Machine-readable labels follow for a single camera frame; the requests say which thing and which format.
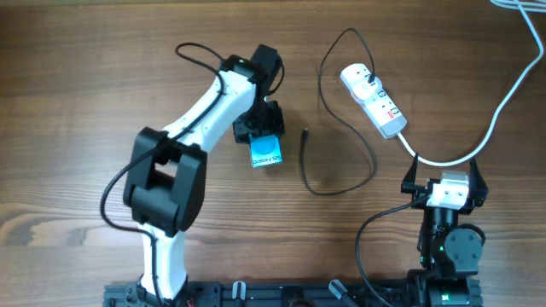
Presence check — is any white power strip cord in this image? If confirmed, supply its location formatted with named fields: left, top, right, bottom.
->
left=397, top=0, right=546, bottom=168

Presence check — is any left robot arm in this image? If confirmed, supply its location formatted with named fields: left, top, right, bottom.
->
left=123, top=44, right=285, bottom=306

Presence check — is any white power strip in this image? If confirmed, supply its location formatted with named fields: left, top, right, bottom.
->
left=340, top=63, right=407, bottom=139

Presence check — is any smartphone with cyan screen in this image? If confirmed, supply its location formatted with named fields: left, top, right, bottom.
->
left=250, top=136, right=282, bottom=168

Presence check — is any black USB charging cable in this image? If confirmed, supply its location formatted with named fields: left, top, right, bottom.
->
left=298, top=27, right=378, bottom=197

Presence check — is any white charger adapter plug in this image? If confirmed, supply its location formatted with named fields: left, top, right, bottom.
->
left=350, top=79, right=383, bottom=104

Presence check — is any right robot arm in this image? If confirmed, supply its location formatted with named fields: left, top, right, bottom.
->
left=401, top=155, right=489, bottom=307

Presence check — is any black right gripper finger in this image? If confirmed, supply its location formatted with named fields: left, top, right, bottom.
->
left=469, top=158, right=489, bottom=207
left=401, top=153, right=419, bottom=192

